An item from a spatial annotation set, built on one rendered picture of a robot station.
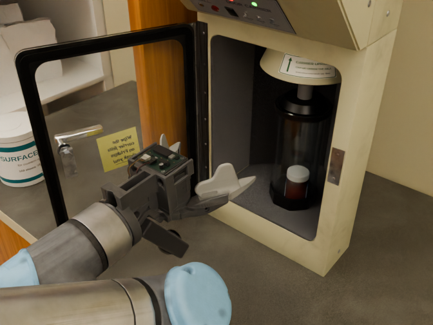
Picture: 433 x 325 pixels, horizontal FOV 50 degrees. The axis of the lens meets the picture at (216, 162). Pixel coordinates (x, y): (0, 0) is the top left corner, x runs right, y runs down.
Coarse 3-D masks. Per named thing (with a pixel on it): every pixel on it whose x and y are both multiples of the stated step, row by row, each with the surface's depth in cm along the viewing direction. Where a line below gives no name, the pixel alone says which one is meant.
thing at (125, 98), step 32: (128, 32) 76; (64, 64) 73; (96, 64) 76; (128, 64) 79; (160, 64) 82; (64, 96) 76; (96, 96) 79; (128, 96) 82; (160, 96) 85; (64, 128) 79; (96, 128) 82; (128, 128) 85; (160, 128) 89; (96, 160) 85; (64, 192) 85; (96, 192) 89
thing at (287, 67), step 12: (264, 60) 82; (276, 60) 79; (288, 60) 77; (300, 60) 76; (312, 60) 76; (276, 72) 79; (288, 72) 77; (300, 72) 76; (312, 72) 76; (324, 72) 76; (336, 72) 76; (312, 84) 76; (324, 84) 76
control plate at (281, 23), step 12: (192, 0) 74; (204, 0) 72; (216, 0) 69; (228, 0) 67; (240, 0) 65; (252, 0) 63; (264, 0) 62; (276, 0) 60; (216, 12) 74; (228, 12) 72; (240, 12) 69; (252, 12) 67; (264, 12) 65; (276, 12) 63; (264, 24) 69; (276, 24) 67; (288, 24) 65
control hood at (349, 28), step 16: (288, 0) 58; (304, 0) 56; (320, 0) 55; (336, 0) 53; (352, 0) 55; (368, 0) 59; (288, 16) 63; (304, 16) 61; (320, 16) 58; (336, 16) 56; (352, 16) 57; (368, 16) 61; (288, 32) 68; (304, 32) 65; (320, 32) 63; (336, 32) 61; (352, 32) 59; (368, 32) 63; (352, 48) 63
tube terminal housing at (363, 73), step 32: (384, 0) 63; (224, 32) 80; (256, 32) 76; (384, 32) 68; (352, 64) 67; (384, 64) 73; (352, 96) 69; (352, 128) 72; (352, 160) 78; (352, 192) 85; (256, 224) 97; (320, 224) 85; (352, 224) 94; (288, 256) 95; (320, 256) 89
